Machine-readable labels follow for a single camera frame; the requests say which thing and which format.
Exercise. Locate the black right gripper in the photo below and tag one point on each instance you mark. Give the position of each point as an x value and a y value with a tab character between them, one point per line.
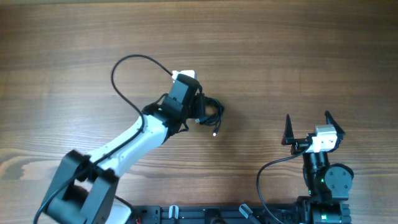
300	144

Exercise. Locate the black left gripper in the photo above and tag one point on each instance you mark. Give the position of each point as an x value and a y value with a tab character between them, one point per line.
198	104

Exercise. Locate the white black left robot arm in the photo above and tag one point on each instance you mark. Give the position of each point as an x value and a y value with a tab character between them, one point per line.
83	189

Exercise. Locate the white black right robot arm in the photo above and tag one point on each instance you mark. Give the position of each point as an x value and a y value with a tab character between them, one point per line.
328	184

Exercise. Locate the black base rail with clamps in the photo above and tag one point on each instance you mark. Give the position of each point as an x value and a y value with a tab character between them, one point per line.
279	213

